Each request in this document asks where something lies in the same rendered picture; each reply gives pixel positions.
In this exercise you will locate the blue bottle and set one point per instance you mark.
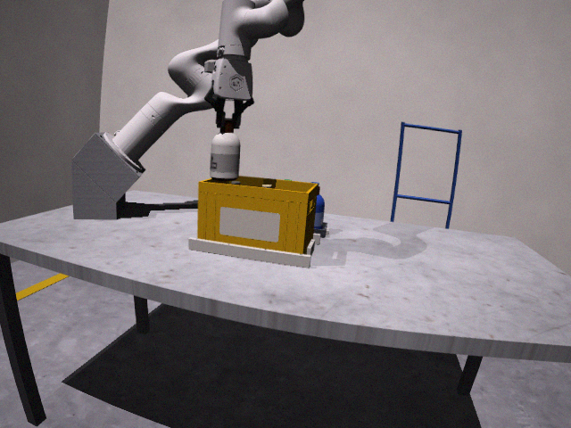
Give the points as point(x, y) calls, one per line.
point(319, 211)

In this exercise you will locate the black tray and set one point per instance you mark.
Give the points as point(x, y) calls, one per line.
point(321, 231)

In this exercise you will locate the white labeled bottle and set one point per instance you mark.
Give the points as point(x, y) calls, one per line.
point(225, 154)

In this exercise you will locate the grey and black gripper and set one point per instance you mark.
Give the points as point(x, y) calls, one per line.
point(231, 80)

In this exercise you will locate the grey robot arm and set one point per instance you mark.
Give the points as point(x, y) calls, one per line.
point(239, 30)

